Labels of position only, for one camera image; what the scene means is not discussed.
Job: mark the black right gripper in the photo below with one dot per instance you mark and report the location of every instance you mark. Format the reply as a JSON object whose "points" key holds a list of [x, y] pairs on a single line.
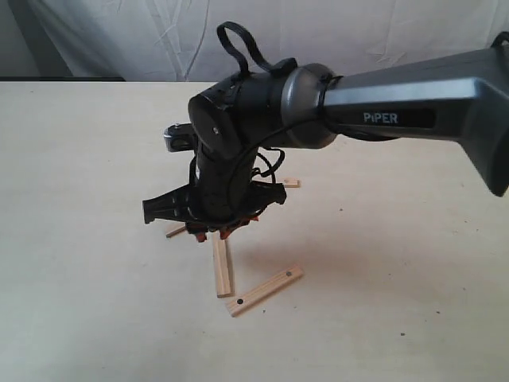
{"points": [[221, 195]]}

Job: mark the plain wooden stick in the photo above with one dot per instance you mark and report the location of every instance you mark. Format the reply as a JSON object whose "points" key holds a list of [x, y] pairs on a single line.
{"points": [[174, 230]]}

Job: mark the grooved wood block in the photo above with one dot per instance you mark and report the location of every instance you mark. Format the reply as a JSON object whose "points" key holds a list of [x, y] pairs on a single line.
{"points": [[222, 267]]}

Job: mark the wooden stick with two holes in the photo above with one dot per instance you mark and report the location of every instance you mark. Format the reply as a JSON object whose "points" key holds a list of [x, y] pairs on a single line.
{"points": [[264, 290]]}

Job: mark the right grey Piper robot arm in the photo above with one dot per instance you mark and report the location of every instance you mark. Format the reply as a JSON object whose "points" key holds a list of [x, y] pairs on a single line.
{"points": [[461, 98]]}

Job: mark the white backdrop cloth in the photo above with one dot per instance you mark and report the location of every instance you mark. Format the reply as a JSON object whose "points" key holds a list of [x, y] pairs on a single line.
{"points": [[176, 40]]}

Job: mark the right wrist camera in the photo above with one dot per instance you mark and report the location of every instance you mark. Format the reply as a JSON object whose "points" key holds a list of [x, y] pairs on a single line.
{"points": [[180, 137]]}

